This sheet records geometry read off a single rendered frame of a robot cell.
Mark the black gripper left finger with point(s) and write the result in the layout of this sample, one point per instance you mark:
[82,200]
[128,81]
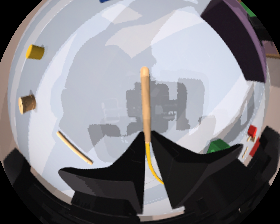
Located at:
[123,179]

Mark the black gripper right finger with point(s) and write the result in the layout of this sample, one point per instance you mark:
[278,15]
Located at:
[183,171]

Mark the yellow cylinder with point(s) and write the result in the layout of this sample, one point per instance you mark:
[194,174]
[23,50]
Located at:
[35,52]

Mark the tan wooden cylinder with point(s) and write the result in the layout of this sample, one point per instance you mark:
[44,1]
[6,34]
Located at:
[27,103]

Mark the green block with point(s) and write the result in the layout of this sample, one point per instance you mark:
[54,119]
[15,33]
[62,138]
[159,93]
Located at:
[217,146]

